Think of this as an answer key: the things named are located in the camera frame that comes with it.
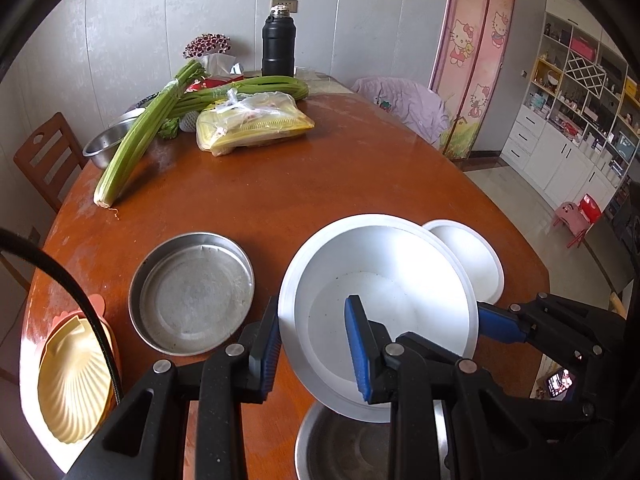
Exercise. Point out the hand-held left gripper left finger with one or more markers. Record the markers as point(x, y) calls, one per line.
point(270, 360)

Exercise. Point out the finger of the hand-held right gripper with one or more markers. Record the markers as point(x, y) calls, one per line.
point(500, 322)

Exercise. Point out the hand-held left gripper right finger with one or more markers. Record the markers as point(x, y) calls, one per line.
point(357, 350)

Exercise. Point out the large steel bowl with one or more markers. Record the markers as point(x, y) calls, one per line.
point(345, 447)

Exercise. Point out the shallow round steel pan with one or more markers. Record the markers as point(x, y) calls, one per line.
point(195, 295)

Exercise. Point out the yellow shell-shaped plate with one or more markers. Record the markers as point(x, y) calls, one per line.
point(70, 385)

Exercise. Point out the smartphone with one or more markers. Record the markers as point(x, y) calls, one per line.
point(557, 384)

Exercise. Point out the pink child stool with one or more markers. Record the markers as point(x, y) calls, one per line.
point(567, 212)

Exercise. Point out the red child stool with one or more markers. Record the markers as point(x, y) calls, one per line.
point(590, 207)

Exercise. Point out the white shelf cabinet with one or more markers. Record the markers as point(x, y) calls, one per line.
point(560, 150)

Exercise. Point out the yellow food plastic bag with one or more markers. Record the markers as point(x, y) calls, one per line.
point(250, 127)

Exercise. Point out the purple cloth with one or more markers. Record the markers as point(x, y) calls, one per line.
point(405, 105)

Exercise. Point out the green leafy vegetable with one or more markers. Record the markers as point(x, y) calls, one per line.
point(170, 129)

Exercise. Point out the white foam net fruit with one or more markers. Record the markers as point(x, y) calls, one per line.
point(188, 121)

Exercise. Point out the green celery bunch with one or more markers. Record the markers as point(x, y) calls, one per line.
point(135, 140)
point(270, 85)

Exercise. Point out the pink cartoon door curtain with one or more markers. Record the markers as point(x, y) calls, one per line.
point(475, 60)

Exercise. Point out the small steel bowl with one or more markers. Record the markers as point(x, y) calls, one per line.
point(102, 145)

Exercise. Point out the red packet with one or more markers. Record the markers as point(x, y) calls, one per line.
point(212, 82)

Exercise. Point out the brown slatted wooden chair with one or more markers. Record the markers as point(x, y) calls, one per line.
point(45, 160)

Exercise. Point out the black thermos flask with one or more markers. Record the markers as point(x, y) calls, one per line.
point(278, 45)

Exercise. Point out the dark red flower bouquet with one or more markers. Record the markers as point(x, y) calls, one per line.
point(207, 44)

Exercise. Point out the low wall socket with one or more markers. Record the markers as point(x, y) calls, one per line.
point(34, 235)

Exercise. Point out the wall power socket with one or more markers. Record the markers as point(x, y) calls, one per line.
point(285, 6)

